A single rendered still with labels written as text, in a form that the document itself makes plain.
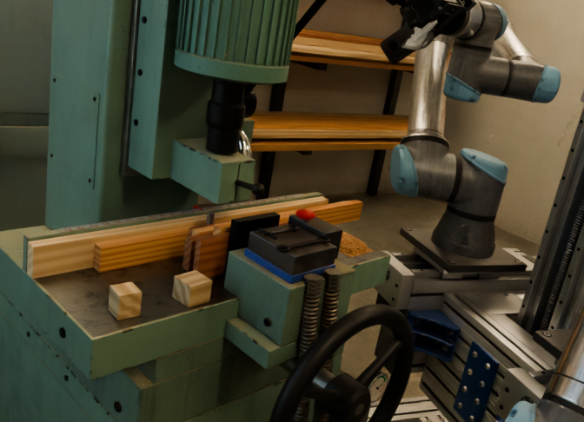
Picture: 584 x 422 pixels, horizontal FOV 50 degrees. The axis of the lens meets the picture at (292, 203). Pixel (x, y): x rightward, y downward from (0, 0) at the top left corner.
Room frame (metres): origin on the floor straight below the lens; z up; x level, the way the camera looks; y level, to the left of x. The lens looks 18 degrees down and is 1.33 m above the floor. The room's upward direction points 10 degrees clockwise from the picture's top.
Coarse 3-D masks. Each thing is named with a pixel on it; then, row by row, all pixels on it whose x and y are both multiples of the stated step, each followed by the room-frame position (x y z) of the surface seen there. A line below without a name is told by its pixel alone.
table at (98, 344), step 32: (384, 256) 1.07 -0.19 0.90; (32, 288) 0.76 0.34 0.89; (64, 288) 0.75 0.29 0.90; (96, 288) 0.77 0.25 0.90; (160, 288) 0.80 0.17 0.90; (224, 288) 0.83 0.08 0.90; (64, 320) 0.69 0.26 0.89; (96, 320) 0.69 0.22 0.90; (128, 320) 0.70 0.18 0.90; (160, 320) 0.72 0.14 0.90; (192, 320) 0.75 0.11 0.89; (224, 320) 0.80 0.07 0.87; (64, 352) 0.69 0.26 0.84; (96, 352) 0.65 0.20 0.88; (128, 352) 0.68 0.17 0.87; (160, 352) 0.72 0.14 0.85; (256, 352) 0.75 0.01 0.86; (288, 352) 0.76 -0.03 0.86
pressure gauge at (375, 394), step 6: (378, 378) 1.01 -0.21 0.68; (384, 378) 1.02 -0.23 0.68; (372, 384) 0.99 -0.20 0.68; (378, 384) 1.01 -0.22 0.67; (384, 384) 1.02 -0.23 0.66; (372, 390) 1.00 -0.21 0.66; (378, 390) 1.01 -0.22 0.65; (384, 390) 1.02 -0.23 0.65; (372, 396) 1.00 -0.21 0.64; (378, 396) 1.02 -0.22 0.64; (372, 402) 1.00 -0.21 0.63
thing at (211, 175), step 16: (176, 144) 1.00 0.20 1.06; (192, 144) 0.99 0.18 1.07; (176, 160) 0.99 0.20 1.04; (192, 160) 0.97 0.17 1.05; (208, 160) 0.94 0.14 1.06; (224, 160) 0.93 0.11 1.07; (240, 160) 0.95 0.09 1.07; (176, 176) 0.99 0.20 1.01; (192, 176) 0.96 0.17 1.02; (208, 176) 0.93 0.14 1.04; (224, 176) 0.92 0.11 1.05; (240, 176) 0.94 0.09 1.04; (208, 192) 0.93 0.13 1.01; (224, 192) 0.92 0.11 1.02; (240, 192) 0.95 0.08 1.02
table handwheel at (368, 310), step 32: (352, 320) 0.71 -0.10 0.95; (384, 320) 0.75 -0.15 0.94; (320, 352) 0.67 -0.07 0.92; (384, 352) 0.79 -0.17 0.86; (288, 384) 0.65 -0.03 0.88; (320, 384) 0.75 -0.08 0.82; (352, 384) 0.73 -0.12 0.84; (288, 416) 0.64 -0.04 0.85; (352, 416) 0.71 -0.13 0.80; (384, 416) 0.81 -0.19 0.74
